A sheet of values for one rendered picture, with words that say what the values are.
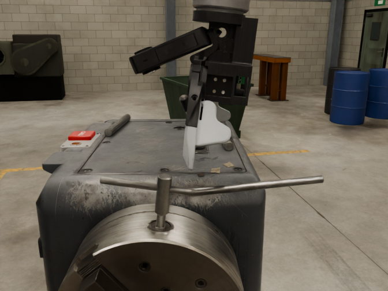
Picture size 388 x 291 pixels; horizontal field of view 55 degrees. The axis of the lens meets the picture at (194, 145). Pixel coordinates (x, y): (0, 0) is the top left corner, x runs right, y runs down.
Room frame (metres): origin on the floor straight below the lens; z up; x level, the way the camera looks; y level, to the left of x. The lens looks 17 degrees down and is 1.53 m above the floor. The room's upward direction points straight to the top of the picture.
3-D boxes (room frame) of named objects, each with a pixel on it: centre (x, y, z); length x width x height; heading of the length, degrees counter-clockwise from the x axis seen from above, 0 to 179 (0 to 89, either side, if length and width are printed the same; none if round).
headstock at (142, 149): (0.93, 0.10, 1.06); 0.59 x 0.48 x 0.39; 1
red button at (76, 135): (0.97, 0.31, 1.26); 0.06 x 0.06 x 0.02; 1
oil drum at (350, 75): (6.48, -2.74, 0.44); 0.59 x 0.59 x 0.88
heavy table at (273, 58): (9.36, -1.86, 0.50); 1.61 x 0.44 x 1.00; 11
